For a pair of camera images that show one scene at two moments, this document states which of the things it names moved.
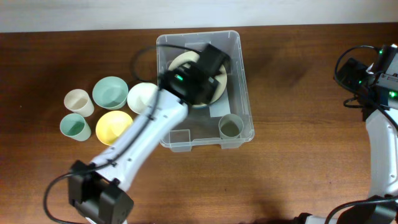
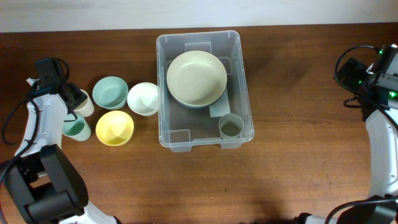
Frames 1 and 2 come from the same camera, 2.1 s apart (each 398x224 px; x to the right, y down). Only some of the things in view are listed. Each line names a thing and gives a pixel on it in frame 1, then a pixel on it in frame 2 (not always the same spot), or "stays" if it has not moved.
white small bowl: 140,96 stays
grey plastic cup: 231,126 stays
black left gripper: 213,88 -> 81,95
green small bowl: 110,93 stays
